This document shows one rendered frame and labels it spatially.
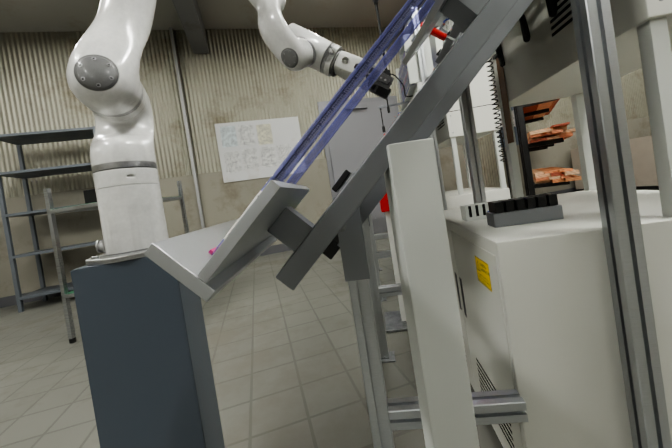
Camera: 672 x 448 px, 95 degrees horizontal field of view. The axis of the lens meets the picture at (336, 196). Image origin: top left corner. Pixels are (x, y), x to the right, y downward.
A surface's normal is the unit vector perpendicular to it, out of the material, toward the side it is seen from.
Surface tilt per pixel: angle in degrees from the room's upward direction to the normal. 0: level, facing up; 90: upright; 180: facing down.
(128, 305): 90
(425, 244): 90
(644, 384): 90
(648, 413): 90
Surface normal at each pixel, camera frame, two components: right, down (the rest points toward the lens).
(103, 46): 0.33, -0.51
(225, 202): 0.25, -0.02
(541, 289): -0.11, 0.04
